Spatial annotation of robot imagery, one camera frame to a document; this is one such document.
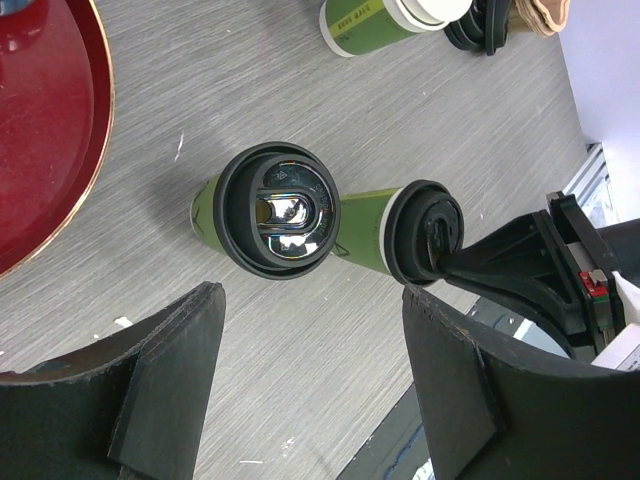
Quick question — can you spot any red round tray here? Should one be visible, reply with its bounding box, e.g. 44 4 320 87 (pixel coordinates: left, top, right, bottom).
1 1 115 276

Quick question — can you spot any brown cardboard cup carrier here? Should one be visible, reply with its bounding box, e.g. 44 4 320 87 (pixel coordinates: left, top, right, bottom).
507 0 571 38

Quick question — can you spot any stack of black lids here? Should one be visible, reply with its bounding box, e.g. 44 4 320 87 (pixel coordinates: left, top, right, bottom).
444 0 513 56

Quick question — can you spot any black coffee cup lid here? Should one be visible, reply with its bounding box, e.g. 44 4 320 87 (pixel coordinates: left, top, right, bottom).
213 142 341 280

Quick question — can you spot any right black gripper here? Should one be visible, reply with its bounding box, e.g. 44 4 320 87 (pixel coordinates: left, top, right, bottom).
436 192 639 350

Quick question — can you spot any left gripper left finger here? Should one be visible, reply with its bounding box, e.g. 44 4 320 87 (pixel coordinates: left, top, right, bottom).
1 282 225 479

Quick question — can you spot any aluminium front rail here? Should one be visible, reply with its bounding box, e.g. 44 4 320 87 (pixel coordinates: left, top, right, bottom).
563 143 620 228

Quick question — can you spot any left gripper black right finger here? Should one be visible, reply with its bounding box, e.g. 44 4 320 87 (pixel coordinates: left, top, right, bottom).
402 286 639 479

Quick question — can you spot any green paper cup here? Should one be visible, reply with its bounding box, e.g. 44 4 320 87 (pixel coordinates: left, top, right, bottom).
189 173 234 257
332 187 403 274

